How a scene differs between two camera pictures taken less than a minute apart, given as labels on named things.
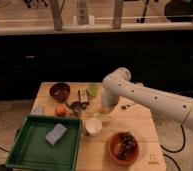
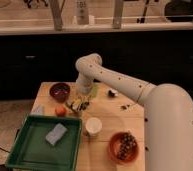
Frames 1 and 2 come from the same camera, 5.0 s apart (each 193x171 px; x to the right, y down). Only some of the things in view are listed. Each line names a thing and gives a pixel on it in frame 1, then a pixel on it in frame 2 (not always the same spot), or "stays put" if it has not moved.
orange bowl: x=114 y=146 stays put
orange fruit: x=60 y=110 stays put
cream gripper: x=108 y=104 -> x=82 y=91
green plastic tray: x=32 y=150 stays put
